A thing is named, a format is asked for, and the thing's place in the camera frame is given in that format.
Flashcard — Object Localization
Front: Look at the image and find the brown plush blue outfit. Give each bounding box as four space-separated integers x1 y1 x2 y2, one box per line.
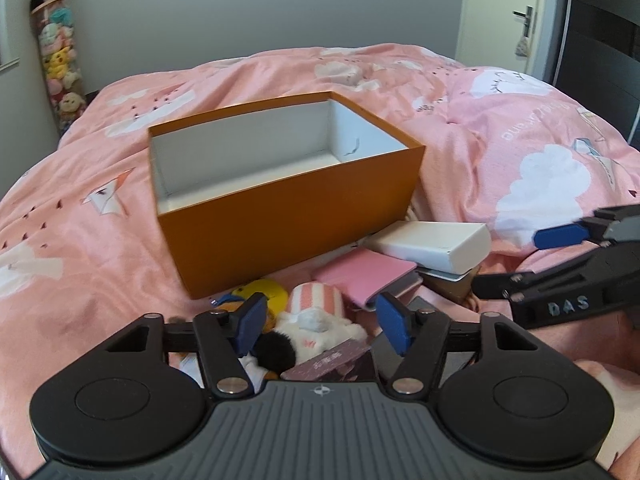
213 292 290 391

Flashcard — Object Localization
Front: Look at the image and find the brown small cardboard box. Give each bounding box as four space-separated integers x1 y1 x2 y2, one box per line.
416 266 480 304

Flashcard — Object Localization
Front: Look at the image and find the yellow tape measure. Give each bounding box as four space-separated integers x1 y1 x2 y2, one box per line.
230 277 290 334

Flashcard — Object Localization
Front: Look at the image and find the dark picture card box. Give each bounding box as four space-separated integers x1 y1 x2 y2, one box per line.
281 339 376 382

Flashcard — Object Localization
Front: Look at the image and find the pink wallet case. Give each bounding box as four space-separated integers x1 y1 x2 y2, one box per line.
312 247 422 312

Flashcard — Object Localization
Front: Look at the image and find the white plush striped hat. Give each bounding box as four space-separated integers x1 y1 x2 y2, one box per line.
250 282 368 375

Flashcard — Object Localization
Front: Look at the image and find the white glasses case box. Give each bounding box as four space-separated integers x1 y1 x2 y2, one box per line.
363 221 491 275

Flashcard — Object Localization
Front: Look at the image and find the orange cardboard box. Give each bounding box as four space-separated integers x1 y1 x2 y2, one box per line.
149 91 425 299

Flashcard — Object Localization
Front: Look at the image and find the pink patterned duvet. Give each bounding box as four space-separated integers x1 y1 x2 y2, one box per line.
1 44 639 477

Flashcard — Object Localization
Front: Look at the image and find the dark wardrobe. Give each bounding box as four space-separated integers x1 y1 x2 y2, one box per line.
553 0 639 148

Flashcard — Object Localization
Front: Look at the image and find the white door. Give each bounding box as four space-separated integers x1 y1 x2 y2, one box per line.
456 0 544 74

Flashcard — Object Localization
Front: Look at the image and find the plush toy storage tube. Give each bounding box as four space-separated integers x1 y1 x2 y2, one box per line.
30 0 87 136

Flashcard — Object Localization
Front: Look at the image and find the black door handle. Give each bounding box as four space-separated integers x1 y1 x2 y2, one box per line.
512 6 534 38

